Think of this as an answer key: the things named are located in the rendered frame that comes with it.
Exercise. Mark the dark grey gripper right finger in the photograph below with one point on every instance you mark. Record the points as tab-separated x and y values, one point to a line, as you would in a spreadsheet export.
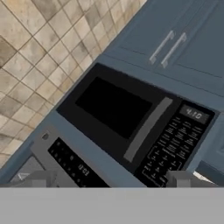
182	179

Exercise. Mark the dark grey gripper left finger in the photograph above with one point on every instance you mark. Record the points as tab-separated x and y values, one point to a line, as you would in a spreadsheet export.
40	179

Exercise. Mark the black microwave oven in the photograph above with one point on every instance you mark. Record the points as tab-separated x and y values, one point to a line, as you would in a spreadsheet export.
163	137

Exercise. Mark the black microwave door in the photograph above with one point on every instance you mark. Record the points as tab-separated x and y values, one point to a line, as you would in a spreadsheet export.
113	108

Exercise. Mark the blue cupboard door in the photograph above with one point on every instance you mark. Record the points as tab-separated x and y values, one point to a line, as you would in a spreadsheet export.
201	49
140	32

